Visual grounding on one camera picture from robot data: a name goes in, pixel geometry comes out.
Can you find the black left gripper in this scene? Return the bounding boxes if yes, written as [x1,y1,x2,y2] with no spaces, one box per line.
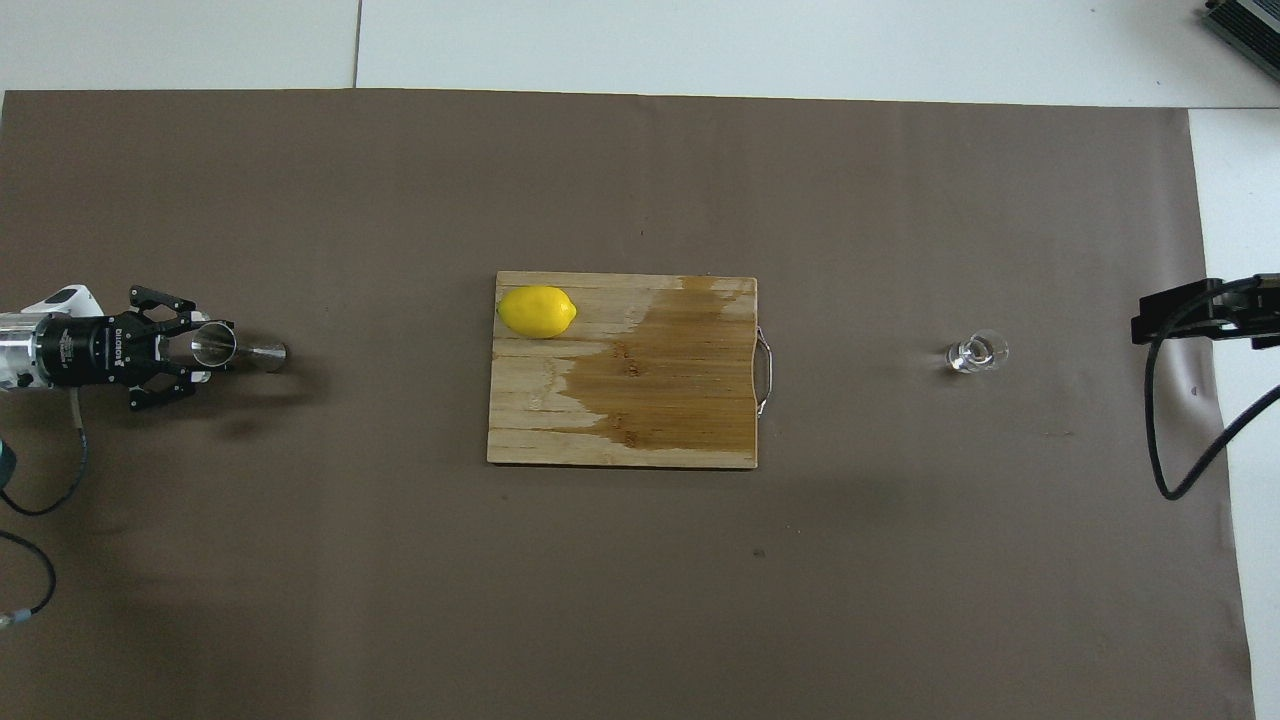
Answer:
[35,286,237,413]

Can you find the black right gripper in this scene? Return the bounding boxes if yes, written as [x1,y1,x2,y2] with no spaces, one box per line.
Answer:
[1131,268,1280,351]

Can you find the steel double jigger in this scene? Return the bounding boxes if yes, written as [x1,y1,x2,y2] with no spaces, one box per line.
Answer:
[190,322,289,373]

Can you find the small clear glass cup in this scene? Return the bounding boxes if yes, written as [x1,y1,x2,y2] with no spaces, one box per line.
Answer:
[946,329,1010,377]

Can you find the grey vented device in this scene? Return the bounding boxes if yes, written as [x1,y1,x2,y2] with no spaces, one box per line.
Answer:
[1200,0,1280,56]

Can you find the yellow lemon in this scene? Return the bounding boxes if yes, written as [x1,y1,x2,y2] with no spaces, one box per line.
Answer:
[497,285,579,340]

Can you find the wooden cutting board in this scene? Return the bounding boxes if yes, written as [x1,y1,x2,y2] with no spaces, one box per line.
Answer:
[487,271,776,470]

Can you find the brown paper table mat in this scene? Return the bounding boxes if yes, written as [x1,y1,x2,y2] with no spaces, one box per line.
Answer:
[0,88,1258,720]

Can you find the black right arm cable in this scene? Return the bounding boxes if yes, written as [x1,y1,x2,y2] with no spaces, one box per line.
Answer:
[1142,285,1280,503]

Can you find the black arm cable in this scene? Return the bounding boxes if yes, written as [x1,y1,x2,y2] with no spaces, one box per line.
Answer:
[0,385,91,631]
[1142,285,1280,503]

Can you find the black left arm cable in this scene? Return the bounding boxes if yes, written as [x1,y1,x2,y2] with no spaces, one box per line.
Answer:
[0,385,91,631]

